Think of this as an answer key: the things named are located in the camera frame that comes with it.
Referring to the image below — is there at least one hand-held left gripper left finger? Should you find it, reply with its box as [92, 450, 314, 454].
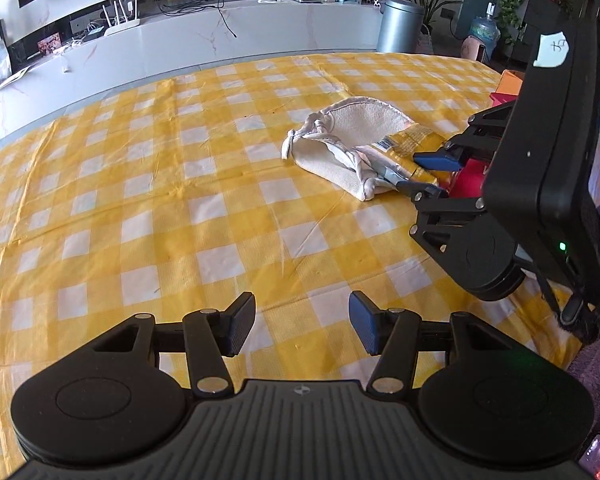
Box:
[91, 291, 257, 401]

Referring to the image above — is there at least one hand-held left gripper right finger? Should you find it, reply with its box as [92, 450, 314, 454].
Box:
[348, 290, 511, 401]

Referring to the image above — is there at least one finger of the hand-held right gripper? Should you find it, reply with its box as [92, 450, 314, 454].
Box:
[379, 167, 492, 255]
[412, 100, 517, 174]

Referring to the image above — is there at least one yellow snack packet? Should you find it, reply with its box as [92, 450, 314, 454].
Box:
[357, 124, 454, 187]

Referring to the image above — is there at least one red storage box white inside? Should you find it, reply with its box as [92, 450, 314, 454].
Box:
[447, 69, 526, 202]

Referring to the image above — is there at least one white terry cloth pouch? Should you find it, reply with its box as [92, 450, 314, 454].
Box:
[281, 96, 448, 202]

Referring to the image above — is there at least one pink stool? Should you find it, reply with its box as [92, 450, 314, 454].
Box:
[461, 35, 489, 64]

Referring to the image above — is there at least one blue water dispenser bottle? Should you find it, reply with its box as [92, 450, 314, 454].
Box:
[470, 2, 502, 59]

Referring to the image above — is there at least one silver trash can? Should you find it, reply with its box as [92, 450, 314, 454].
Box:
[377, 0, 426, 55]

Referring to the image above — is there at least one black shelf unit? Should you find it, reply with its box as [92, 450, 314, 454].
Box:
[511, 0, 600, 70]

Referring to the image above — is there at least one potted long-leaf plant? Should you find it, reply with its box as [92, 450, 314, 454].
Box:
[392, 0, 469, 54]

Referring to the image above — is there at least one yellow checkered tablecloth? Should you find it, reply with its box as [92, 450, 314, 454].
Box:
[0, 51, 581, 480]

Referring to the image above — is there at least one purple rug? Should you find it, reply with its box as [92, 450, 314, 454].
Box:
[567, 320, 600, 461]

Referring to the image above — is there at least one smartphone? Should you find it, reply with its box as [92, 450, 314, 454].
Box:
[576, 434, 600, 479]

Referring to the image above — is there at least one white marble television cabinet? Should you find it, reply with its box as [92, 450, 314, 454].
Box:
[0, 0, 387, 156]

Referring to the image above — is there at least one white router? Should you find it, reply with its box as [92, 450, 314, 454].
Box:
[101, 0, 144, 37]

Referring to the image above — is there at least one small pink photo card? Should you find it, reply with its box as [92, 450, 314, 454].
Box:
[36, 32, 63, 57]

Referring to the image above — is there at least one black cable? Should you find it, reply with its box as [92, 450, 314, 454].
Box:
[159, 0, 239, 39]

